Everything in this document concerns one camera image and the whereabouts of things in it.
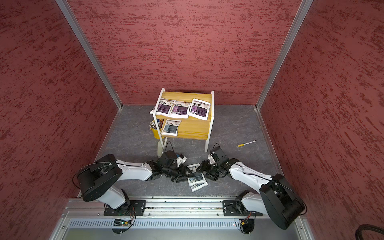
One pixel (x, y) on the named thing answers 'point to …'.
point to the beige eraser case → (159, 149)
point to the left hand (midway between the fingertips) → (191, 180)
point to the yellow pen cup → (156, 134)
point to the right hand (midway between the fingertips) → (199, 176)
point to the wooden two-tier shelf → (191, 128)
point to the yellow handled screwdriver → (246, 143)
